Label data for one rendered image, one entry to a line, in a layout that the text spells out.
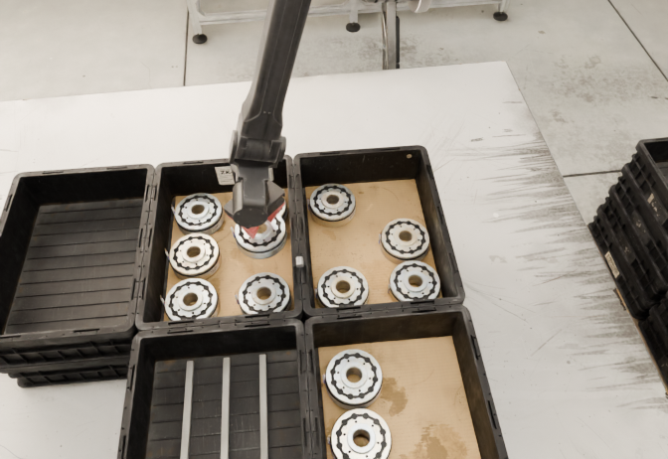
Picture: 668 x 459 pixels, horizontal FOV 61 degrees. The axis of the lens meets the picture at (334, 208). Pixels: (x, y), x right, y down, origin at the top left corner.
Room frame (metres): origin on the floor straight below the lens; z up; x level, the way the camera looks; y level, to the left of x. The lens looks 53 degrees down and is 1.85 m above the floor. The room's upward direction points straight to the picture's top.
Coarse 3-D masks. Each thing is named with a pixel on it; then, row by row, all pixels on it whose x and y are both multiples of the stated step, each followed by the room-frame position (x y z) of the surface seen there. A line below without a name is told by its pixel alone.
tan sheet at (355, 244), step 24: (312, 192) 0.82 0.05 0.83; (360, 192) 0.82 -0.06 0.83; (384, 192) 0.82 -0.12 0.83; (408, 192) 0.82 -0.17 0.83; (360, 216) 0.75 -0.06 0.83; (384, 216) 0.75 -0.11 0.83; (408, 216) 0.75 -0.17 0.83; (312, 240) 0.68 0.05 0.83; (336, 240) 0.68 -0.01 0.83; (360, 240) 0.68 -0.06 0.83; (312, 264) 0.62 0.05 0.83; (336, 264) 0.62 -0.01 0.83; (360, 264) 0.62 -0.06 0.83; (384, 264) 0.62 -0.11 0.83; (432, 264) 0.62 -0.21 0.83; (384, 288) 0.57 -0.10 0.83
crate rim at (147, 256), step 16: (192, 160) 0.83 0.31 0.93; (208, 160) 0.83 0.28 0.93; (224, 160) 0.83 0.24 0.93; (288, 160) 0.83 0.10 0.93; (160, 176) 0.78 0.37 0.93; (288, 176) 0.78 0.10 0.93; (288, 192) 0.74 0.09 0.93; (144, 256) 0.58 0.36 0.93; (144, 272) 0.55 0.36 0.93; (144, 288) 0.52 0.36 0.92; (144, 304) 0.48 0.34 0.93; (176, 320) 0.45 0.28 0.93; (192, 320) 0.45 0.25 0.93; (208, 320) 0.45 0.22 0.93; (224, 320) 0.45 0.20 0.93; (240, 320) 0.45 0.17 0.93; (256, 320) 0.45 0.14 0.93
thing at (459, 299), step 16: (432, 176) 0.78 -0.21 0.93; (432, 192) 0.74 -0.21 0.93; (304, 224) 0.66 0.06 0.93; (304, 240) 0.62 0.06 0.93; (448, 240) 0.62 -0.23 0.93; (304, 256) 0.58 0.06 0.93; (448, 256) 0.58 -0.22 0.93; (304, 272) 0.55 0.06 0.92; (304, 288) 0.51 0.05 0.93; (304, 304) 0.48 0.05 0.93; (368, 304) 0.48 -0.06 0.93; (384, 304) 0.48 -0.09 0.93; (400, 304) 0.48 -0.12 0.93; (416, 304) 0.48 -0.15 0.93; (432, 304) 0.48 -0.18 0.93; (448, 304) 0.48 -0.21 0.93
